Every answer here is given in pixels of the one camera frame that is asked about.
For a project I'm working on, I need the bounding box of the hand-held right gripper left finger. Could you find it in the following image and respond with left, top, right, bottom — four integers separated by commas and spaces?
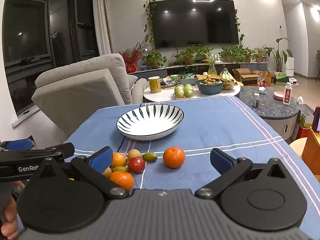
37, 146, 129, 200

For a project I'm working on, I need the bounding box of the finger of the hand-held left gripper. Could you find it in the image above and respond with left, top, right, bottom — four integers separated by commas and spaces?
0, 139, 35, 153
44, 142, 75, 162

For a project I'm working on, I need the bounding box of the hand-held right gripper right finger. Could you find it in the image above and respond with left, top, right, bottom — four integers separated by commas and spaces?
195, 148, 288, 200

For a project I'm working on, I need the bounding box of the small mandarin orange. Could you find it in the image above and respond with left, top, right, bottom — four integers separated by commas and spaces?
111, 152, 126, 167

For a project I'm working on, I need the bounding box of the red apple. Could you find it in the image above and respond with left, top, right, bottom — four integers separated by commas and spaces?
128, 156, 146, 173

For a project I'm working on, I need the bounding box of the large mandarin orange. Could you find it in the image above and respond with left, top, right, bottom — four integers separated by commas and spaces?
163, 147, 186, 169

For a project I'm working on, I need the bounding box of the striped white ceramic bowl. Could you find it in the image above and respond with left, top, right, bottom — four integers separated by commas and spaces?
116, 104, 185, 141

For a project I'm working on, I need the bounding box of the person's left hand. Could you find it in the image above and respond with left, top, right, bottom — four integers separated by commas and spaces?
0, 181, 25, 239

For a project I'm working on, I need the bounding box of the blue striped tablecloth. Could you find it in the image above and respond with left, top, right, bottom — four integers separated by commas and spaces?
15, 96, 320, 240

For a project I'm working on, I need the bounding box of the beige armchair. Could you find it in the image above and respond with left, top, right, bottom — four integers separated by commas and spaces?
32, 53, 150, 138

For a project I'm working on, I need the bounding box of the blue bowl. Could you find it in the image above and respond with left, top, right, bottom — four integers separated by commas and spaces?
196, 79, 225, 95

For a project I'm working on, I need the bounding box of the dark marble round table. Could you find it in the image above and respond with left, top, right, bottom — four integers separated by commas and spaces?
236, 86, 300, 145

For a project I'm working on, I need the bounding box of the round wooden stool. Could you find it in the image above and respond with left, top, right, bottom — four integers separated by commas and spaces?
289, 137, 310, 160

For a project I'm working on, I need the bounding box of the pack of green apples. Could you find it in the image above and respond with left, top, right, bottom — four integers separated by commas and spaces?
174, 84, 195, 98

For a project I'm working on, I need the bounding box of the bunch of bananas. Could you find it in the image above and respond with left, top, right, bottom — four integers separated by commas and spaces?
219, 67, 238, 90

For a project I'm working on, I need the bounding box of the open cardboard box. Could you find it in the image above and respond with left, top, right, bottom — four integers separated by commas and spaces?
232, 68, 262, 85

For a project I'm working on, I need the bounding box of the teal dish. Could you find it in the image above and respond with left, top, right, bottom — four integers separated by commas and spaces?
178, 76, 199, 85

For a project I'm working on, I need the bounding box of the white round coffee table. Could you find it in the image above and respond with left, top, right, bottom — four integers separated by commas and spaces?
143, 81, 241, 102

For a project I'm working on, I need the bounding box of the wooden cabinet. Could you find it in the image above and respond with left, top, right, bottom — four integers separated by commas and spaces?
301, 127, 320, 175

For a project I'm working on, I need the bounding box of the colourful paper bag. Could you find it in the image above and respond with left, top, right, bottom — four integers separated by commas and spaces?
296, 104, 314, 140

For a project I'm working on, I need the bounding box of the glass vase with plant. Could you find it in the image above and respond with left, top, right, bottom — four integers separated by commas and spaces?
200, 51, 220, 75

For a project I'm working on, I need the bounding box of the yellow can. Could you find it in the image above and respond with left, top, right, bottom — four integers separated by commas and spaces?
148, 76, 162, 94

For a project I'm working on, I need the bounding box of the white bottle red label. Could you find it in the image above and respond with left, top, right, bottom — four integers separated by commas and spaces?
282, 82, 293, 105

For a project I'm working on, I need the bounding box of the small brown cardboard box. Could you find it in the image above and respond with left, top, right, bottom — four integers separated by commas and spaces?
261, 71, 274, 84

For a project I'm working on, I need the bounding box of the tray of wrapped candies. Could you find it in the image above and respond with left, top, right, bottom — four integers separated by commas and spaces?
160, 78, 179, 87

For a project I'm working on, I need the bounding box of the grey television console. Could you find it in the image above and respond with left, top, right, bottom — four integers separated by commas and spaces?
127, 61, 269, 80

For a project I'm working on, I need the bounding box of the green box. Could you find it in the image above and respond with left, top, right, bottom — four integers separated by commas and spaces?
274, 73, 290, 85

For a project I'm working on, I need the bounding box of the potted green plant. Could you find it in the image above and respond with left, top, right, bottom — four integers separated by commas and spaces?
254, 46, 268, 63
237, 45, 255, 63
142, 50, 167, 69
219, 46, 238, 63
175, 46, 200, 65

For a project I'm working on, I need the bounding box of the red flower arrangement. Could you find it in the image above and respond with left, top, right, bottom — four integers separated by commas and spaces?
119, 43, 144, 73

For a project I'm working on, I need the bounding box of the dark window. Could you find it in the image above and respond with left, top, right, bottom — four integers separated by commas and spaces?
2, 0, 99, 117

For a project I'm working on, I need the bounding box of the white air purifier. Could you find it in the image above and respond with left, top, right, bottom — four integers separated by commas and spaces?
285, 57, 295, 77

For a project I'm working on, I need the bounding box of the tall leafy floor plant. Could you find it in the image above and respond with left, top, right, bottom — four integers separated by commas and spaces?
265, 38, 293, 75

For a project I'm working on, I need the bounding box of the white curtain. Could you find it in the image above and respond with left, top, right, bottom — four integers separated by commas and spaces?
92, 0, 118, 55

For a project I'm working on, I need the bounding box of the black cable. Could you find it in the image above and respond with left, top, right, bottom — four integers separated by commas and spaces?
116, 137, 127, 153

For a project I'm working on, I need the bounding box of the wall-mounted television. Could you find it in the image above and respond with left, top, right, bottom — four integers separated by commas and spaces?
149, 0, 240, 49

